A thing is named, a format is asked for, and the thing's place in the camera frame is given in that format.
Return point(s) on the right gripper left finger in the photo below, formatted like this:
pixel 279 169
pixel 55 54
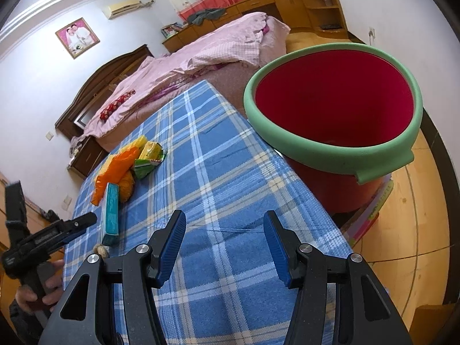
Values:
pixel 165 244

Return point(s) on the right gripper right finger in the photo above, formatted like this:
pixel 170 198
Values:
pixel 282 244

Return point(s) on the teal box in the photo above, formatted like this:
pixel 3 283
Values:
pixel 109 215

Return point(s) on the yellow foam net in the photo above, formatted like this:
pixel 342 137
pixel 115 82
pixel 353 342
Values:
pixel 140 142

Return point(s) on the left hand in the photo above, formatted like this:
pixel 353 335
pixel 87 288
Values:
pixel 29 302

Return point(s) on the walnut shells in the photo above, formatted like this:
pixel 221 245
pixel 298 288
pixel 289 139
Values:
pixel 101 250

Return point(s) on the blue plaid bed sheet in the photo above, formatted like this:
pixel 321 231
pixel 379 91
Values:
pixel 224 288

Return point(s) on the orange plastic bag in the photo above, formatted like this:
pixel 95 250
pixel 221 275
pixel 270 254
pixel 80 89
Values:
pixel 113 173

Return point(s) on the yellow green snack wrapper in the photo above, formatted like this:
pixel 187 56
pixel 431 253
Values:
pixel 151 156

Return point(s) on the dark wooden nightstand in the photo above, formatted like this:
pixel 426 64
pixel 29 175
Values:
pixel 88 156

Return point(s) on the red bucket green rim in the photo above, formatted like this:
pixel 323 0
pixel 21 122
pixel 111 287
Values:
pixel 343 115

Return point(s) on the red floral pillow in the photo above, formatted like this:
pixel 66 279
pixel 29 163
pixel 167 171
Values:
pixel 113 106

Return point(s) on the dark wooden headboard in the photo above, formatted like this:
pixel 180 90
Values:
pixel 100 84

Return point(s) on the pink quilt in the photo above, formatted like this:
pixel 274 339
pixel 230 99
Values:
pixel 227 58

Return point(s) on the books on desk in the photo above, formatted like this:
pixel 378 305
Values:
pixel 172 29

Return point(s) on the framed wedding photo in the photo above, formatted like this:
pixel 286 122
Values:
pixel 77 37

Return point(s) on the dark clothes on desk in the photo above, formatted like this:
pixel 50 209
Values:
pixel 199 17

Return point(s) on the long wooden desk cabinet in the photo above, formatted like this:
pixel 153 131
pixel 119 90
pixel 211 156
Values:
pixel 291 12

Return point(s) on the wooden corner shelf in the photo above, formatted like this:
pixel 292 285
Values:
pixel 327 18

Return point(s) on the wall air conditioner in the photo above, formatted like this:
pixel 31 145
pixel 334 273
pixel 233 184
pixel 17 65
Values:
pixel 114 10

